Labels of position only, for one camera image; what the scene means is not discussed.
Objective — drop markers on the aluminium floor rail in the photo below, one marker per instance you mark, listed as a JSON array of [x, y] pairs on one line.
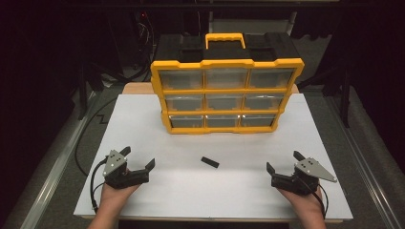
[[366, 178], [54, 178]]

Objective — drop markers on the person's right hand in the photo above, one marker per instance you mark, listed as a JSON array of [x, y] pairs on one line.
[[307, 205]]

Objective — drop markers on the white board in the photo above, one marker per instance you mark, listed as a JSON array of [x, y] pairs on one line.
[[191, 191]]

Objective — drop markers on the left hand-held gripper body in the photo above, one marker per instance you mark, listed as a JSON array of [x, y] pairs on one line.
[[114, 165]]

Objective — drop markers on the yellow black drawer cabinet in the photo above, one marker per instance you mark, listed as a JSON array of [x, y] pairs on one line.
[[223, 51]]

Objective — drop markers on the small black block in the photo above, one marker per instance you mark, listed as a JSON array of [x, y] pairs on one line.
[[210, 162]]

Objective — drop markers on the person's left hand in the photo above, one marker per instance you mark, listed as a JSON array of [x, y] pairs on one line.
[[116, 196]]

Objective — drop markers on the black metal stand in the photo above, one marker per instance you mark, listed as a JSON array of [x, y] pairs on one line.
[[82, 95], [345, 101]]

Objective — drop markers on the grid of clear drawers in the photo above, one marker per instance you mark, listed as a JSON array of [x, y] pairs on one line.
[[184, 79]]

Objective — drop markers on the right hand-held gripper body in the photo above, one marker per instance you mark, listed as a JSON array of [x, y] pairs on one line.
[[307, 171]]

